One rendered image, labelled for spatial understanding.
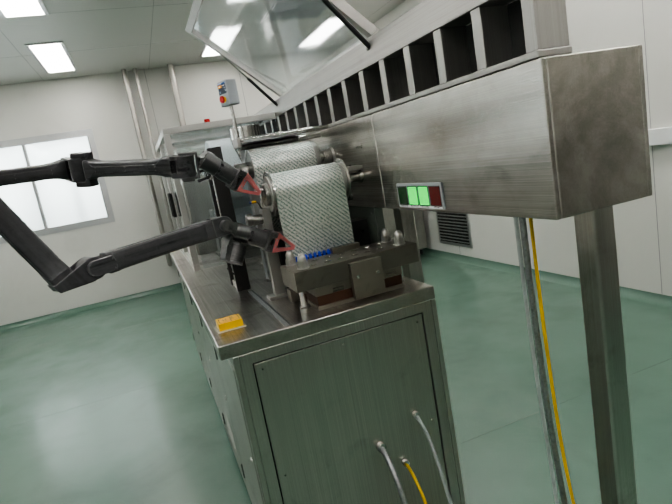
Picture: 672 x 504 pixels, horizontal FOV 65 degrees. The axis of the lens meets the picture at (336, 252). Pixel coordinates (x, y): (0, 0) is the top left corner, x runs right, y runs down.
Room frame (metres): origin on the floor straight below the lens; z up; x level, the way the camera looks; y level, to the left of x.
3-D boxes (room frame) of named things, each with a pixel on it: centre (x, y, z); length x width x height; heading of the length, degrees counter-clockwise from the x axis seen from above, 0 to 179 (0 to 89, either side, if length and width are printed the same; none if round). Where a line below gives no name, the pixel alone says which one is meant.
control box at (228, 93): (2.25, 0.33, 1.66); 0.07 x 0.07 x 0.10; 42
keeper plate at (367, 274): (1.52, -0.08, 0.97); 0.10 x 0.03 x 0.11; 109
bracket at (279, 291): (1.74, 0.23, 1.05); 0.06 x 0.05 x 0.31; 109
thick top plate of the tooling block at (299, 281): (1.60, -0.03, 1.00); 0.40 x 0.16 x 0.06; 109
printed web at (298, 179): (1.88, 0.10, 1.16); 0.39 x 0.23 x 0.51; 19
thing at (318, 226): (1.70, 0.04, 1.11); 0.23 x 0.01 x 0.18; 109
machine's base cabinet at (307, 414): (2.63, 0.43, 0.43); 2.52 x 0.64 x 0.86; 19
